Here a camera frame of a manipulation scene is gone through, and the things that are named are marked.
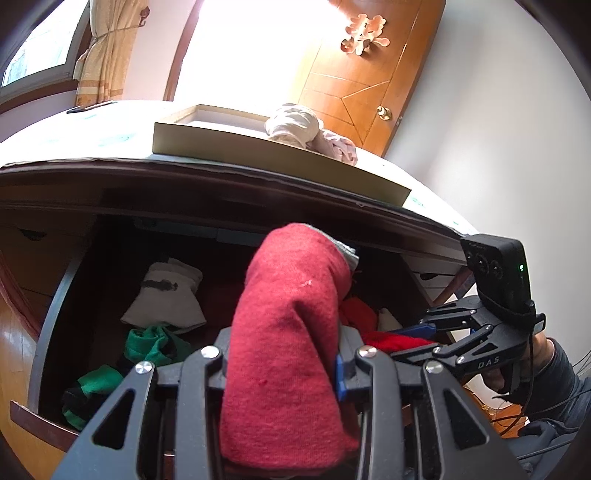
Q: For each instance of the paper-cut door decoration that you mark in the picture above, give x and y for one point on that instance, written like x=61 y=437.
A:
x=364 y=34

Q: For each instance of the person's right forearm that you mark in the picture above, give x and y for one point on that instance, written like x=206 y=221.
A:
x=554 y=383

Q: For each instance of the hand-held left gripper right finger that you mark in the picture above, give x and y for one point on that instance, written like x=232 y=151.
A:
x=340 y=376

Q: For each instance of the person's right hand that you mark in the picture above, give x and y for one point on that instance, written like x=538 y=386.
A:
x=493 y=383

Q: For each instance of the curtain tieback hook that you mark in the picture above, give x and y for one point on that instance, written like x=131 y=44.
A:
x=144 y=16

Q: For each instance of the shallow cardboard box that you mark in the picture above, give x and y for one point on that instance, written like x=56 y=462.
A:
x=277 y=157

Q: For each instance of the black phone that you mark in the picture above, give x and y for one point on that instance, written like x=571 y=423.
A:
x=85 y=108

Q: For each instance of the brass door knob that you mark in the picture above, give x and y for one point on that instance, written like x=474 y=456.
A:
x=382 y=112

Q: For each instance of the dark wooden drawer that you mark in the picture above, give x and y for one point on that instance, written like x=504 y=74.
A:
x=106 y=286

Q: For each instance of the pink sock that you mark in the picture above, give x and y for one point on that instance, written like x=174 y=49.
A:
x=339 y=147

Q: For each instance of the beige sock bundle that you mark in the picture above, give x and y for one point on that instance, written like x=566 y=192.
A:
x=293 y=122

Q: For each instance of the wooden door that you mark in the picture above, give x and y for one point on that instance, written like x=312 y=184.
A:
x=360 y=69

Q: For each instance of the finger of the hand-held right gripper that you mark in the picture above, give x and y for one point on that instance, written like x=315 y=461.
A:
x=461 y=344
x=443 y=318

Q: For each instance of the cloud-print tablecloth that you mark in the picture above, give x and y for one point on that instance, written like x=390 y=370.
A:
x=69 y=138

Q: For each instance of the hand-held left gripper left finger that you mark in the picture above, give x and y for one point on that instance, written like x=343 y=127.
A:
x=214 y=369

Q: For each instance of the beige checked curtain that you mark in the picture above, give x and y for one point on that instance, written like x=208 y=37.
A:
x=106 y=60

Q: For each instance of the white sock with black band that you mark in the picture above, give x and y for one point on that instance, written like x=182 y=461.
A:
x=166 y=304

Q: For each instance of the sliding glass window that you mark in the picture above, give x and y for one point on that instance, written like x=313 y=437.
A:
x=37 y=46

